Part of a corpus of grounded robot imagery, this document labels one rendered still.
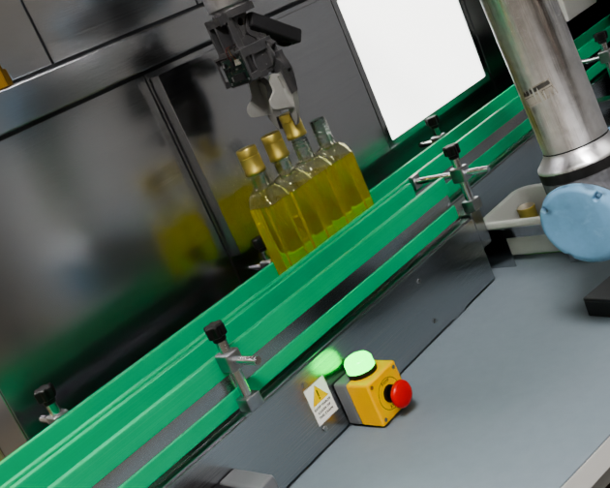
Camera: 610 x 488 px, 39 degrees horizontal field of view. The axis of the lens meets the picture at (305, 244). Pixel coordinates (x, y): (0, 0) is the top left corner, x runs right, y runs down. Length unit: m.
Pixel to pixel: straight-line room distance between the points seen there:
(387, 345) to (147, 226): 0.44
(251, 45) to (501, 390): 0.65
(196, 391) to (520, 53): 0.59
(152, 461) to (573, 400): 0.54
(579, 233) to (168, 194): 0.69
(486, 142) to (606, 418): 0.85
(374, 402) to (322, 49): 0.78
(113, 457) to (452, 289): 0.68
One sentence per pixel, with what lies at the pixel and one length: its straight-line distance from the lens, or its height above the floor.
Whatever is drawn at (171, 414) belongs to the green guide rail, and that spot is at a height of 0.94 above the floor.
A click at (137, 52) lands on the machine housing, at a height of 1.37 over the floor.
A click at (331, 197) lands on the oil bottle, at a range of 1.48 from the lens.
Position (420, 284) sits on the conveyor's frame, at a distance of 1.43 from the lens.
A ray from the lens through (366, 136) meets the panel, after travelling 1.79.
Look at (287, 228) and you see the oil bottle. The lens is 1.40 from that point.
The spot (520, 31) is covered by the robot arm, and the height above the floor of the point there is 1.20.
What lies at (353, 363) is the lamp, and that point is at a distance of 1.25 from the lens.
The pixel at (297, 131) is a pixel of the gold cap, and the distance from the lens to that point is 1.47.
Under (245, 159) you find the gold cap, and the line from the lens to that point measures 1.39.
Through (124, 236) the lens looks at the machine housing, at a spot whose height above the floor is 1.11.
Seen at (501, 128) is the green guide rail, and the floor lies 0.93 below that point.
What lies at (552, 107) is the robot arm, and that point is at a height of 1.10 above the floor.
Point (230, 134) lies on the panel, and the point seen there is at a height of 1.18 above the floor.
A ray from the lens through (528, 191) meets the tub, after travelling 1.74.
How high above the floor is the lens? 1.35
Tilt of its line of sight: 15 degrees down
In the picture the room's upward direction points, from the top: 24 degrees counter-clockwise
